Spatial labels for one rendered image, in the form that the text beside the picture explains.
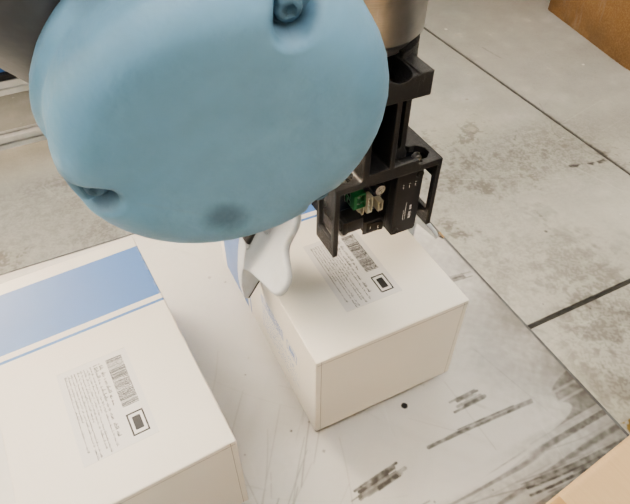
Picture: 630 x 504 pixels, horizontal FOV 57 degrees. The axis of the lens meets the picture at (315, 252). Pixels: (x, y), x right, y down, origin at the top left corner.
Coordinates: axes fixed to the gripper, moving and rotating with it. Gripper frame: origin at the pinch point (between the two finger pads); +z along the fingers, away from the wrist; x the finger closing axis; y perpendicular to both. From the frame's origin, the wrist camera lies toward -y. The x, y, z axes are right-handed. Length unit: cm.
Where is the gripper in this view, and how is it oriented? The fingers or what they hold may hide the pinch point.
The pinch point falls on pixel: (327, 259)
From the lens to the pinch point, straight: 46.5
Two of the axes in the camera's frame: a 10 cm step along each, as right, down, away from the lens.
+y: 4.4, 6.5, -6.2
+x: 9.0, -3.1, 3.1
